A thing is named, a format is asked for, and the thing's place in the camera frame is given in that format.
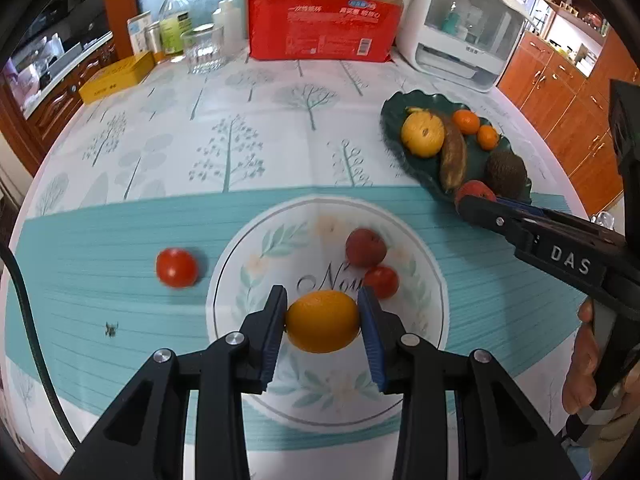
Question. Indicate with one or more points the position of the red cherry tomato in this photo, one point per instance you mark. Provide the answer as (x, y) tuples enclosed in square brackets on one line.
[(176, 267), (381, 281)]

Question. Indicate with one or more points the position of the wooden display shelf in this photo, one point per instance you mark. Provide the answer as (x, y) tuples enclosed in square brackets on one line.
[(575, 15)]

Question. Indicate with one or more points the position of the red paper cup package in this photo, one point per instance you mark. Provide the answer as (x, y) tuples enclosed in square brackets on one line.
[(320, 20)]

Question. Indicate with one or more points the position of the clear bottle with yellow liquid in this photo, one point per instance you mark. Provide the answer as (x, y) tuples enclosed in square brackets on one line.
[(175, 25)]

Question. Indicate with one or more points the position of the wooden kitchen cabinet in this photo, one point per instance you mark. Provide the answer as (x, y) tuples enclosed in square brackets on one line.
[(55, 95)]

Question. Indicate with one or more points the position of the yellow flat box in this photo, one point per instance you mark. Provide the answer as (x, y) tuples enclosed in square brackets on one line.
[(117, 77)]

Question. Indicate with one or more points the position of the white squeeze bottle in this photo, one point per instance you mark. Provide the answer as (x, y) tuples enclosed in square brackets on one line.
[(229, 27)]

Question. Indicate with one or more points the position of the clear drinking glass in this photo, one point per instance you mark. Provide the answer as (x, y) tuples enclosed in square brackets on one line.
[(202, 50)]

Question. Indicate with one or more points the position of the person's right hand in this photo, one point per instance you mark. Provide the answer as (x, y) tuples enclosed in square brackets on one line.
[(580, 375)]

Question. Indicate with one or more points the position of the overripe brown banana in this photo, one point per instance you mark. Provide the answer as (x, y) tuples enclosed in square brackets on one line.
[(454, 160)]

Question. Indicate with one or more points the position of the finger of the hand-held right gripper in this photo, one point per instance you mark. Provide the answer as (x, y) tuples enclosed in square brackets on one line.
[(487, 217), (520, 207)]

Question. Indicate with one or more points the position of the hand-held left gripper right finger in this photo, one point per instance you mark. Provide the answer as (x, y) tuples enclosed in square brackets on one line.
[(370, 340)]

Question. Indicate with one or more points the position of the yellow striped melon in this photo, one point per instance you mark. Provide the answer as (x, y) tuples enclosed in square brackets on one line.
[(422, 134)]

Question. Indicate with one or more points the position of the yellow-orange citrus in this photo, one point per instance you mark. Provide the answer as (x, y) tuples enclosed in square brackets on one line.
[(322, 321)]

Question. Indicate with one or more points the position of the white countertop appliance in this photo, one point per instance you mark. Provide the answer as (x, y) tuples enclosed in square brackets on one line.
[(460, 35)]

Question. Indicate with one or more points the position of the dark red plum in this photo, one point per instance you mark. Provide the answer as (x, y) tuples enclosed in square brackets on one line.
[(365, 246), (472, 191)]

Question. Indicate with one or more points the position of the small metal tin can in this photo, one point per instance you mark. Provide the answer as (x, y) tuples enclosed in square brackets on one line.
[(153, 42)]

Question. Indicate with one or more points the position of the dark brown avocado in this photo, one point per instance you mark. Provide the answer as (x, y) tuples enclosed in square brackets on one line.
[(506, 175)]

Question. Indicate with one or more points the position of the large orange tangerine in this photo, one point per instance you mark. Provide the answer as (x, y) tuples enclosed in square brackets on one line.
[(466, 121)]

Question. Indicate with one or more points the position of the clear plastic bag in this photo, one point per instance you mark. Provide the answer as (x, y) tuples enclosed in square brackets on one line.
[(602, 220)]

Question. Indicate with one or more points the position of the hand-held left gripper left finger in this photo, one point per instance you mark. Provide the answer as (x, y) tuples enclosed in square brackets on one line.
[(272, 340)]

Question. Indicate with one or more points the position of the tree print tablecloth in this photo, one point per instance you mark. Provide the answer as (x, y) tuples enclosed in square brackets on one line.
[(150, 185)]

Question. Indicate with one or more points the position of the small blue white carton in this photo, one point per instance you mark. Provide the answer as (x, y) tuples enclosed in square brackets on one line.
[(138, 32)]

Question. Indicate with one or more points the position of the small orange tangerine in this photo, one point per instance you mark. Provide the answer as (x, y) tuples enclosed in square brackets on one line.
[(488, 138)]

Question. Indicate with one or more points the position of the wooden sideboard cabinet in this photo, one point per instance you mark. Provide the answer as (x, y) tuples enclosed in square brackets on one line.
[(560, 110)]

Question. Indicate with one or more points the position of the dark green leaf-shaped plate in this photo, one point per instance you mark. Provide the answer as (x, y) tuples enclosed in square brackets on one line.
[(425, 170)]

